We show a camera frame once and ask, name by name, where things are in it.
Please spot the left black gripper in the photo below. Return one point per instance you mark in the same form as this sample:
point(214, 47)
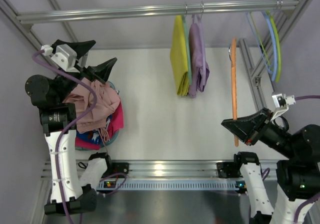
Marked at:
point(81, 68)

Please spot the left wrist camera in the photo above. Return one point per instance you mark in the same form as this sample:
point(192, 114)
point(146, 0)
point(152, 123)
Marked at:
point(64, 56)

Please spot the lime green empty hanger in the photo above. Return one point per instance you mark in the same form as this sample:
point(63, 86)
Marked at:
point(277, 31)

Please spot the blue patterned garment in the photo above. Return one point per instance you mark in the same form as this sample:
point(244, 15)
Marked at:
point(97, 136)

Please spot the frame post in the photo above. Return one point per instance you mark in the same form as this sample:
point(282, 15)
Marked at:
point(19, 43)
point(285, 22)

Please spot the purple trousers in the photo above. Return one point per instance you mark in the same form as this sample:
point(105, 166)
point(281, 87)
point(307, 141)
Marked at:
point(199, 80)

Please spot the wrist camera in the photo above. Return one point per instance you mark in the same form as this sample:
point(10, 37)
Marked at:
point(64, 56)
point(281, 102)

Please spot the orange hanger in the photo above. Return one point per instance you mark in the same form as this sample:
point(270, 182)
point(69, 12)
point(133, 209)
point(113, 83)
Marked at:
point(232, 55)

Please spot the aluminium hanging rail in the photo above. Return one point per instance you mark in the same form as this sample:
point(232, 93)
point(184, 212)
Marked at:
point(155, 11)

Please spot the yellow trousers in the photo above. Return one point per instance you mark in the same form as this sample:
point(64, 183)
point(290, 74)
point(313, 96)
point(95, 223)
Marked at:
point(178, 58)

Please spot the light blue empty hanger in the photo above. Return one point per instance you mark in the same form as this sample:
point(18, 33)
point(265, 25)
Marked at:
point(276, 41)

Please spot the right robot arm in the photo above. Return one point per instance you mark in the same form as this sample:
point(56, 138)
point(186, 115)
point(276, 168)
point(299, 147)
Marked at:
point(297, 175)

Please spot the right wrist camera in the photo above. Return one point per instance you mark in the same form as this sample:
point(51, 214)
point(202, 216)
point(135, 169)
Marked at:
point(281, 102)

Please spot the right frame post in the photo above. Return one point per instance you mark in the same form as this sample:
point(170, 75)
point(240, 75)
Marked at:
point(285, 22)

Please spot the teal laundry basket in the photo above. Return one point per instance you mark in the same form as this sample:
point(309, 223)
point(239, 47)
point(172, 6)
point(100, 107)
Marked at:
point(102, 124)

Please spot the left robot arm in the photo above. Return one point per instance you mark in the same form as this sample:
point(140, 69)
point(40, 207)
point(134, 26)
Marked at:
point(71, 193)

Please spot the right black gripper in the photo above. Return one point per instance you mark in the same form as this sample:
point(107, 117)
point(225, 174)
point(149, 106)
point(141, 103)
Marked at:
point(259, 130)

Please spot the grey slotted cable duct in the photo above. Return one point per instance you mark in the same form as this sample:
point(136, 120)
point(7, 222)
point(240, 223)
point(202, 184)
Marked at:
point(172, 185)

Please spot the left frame post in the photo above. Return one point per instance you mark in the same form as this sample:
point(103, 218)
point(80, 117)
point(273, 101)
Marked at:
point(19, 43)

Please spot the purple hanger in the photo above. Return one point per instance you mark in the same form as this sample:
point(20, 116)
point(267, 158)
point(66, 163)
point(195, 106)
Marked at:
point(201, 37)

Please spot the magenta garment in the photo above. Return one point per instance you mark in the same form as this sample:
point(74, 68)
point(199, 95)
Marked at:
point(117, 123)

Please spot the pink trousers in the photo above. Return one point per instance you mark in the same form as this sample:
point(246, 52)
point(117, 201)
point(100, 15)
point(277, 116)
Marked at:
point(106, 104)

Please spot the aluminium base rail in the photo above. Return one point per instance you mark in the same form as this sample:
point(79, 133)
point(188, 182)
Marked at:
point(169, 169)

